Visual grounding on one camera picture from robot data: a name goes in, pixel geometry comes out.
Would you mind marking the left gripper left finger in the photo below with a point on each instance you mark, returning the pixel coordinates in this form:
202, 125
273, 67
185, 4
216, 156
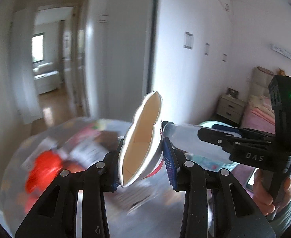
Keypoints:
55, 212

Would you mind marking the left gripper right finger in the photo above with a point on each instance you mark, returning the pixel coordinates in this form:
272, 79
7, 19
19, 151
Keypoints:
235, 213

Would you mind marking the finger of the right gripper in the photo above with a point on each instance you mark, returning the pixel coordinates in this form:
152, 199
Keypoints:
226, 128
248, 138

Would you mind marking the clear plastic bottle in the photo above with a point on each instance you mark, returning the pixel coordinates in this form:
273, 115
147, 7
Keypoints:
185, 138

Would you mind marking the orange paper cup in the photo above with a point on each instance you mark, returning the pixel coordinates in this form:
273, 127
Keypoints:
46, 167

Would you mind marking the squashed white paper cup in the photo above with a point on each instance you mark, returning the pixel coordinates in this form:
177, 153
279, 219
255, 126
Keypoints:
141, 153

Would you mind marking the person's right hand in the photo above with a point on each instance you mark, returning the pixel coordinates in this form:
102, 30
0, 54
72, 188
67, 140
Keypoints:
264, 200

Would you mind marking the grey bedside nightstand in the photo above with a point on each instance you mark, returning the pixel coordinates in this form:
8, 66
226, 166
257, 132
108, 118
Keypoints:
231, 108

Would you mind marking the bed with pink blanket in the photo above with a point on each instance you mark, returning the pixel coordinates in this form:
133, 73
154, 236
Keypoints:
259, 115

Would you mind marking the light blue laundry basket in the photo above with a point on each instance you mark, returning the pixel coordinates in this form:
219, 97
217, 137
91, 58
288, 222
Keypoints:
208, 156

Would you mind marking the laptop computer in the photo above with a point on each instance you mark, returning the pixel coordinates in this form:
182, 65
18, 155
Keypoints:
250, 180

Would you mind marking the beige upholstered headboard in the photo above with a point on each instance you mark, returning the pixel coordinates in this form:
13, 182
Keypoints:
260, 80

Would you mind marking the white wardrobe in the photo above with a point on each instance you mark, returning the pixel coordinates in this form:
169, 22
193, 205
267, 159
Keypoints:
178, 48

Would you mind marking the white sofa in far room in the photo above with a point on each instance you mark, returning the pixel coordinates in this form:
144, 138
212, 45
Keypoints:
46, 78

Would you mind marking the window in far room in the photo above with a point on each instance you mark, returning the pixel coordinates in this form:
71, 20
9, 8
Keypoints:
38, 47

